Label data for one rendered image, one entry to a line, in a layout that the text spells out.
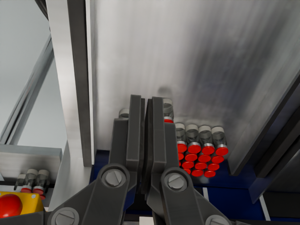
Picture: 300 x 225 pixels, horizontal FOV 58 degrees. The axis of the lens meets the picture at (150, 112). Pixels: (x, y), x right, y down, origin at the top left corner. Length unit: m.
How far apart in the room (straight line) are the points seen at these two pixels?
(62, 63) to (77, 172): 0.22
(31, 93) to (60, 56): 0.54
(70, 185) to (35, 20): 1.03
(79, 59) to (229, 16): 0.19
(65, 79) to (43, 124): 1.51
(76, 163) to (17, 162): 0.13
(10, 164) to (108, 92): 0.29
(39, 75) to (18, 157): 0.45
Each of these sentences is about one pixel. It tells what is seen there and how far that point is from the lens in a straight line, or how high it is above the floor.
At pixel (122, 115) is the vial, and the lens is 0.41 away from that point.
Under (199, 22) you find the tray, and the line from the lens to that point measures 0.34.
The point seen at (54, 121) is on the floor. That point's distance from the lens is 1.87.
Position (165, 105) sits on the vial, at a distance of 0.40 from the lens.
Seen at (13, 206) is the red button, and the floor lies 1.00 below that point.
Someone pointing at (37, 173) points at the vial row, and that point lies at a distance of 0.61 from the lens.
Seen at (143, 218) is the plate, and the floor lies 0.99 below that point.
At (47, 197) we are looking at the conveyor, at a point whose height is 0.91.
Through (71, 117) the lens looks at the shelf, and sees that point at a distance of 0.46.
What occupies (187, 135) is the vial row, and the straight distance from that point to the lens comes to 0.44.
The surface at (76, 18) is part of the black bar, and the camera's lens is 0.33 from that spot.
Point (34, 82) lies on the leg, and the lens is 0.95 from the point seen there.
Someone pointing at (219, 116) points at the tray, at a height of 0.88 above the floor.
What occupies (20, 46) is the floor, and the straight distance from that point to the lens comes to 1.54.
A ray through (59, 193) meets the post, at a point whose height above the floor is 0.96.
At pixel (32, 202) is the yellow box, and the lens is 0.51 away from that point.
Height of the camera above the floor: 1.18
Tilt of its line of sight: 44 degrees down
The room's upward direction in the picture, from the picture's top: 180 degrees clockwise
